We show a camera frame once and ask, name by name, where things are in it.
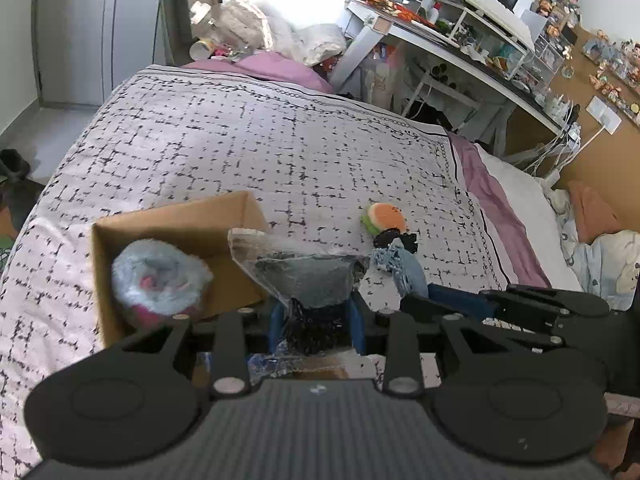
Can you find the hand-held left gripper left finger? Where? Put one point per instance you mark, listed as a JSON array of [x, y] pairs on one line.
[[277, 322]]

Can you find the black scrunchie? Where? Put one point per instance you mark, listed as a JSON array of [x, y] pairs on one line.
[[397, 240]]

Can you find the brown cardboard box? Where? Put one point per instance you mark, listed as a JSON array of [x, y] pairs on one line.
[[200, 225]]

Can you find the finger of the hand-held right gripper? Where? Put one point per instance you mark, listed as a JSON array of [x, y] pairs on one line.
[[417, 304], [457, 300]]

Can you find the burger plush toy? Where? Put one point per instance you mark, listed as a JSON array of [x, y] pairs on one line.
[[386, 217]]

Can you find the white desk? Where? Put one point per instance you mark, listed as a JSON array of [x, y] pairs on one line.
[[425, 35]]

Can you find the white monitor riser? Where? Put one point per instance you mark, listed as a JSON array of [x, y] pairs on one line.
[[505, 30]]

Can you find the white duvet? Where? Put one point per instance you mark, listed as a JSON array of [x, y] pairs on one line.
[[530, 210]]

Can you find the dark slippers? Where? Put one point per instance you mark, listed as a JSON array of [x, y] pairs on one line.
[[12, 165]]

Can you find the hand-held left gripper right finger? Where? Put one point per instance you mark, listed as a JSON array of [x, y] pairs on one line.
[[356, 322]]

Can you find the light blue cartoon quilt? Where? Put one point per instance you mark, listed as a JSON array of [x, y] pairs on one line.
[[605, 265]]

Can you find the pile of white plastic bags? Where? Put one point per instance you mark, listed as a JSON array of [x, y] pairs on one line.
[[280, 30]]

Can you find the clear acrylic shelf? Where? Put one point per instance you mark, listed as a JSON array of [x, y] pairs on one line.
[[547, 45]]

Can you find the white wall outlet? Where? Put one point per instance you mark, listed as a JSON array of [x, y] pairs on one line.
[[602, 115]]

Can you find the printed shopping bag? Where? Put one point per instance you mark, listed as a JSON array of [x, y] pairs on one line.
[[380, 80]]

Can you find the blue denim cloth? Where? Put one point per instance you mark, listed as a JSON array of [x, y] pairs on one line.
[[405, 270]]

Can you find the printed blanket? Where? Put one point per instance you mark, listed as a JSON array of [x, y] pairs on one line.
[[250, 145]]

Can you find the grey paw plush toy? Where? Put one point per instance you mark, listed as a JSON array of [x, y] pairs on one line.
[[160, 280]]

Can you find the red snack packets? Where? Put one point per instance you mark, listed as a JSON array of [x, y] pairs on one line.
[[392, 7]]

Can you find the orange pillow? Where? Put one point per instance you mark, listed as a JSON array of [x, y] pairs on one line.
[[592, 210]]

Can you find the plastic-wrapped dark cloth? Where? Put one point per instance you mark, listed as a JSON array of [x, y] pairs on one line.
[[305, 280]]

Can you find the row of small figurines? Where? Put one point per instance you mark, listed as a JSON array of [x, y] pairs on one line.
[[615, 65]]

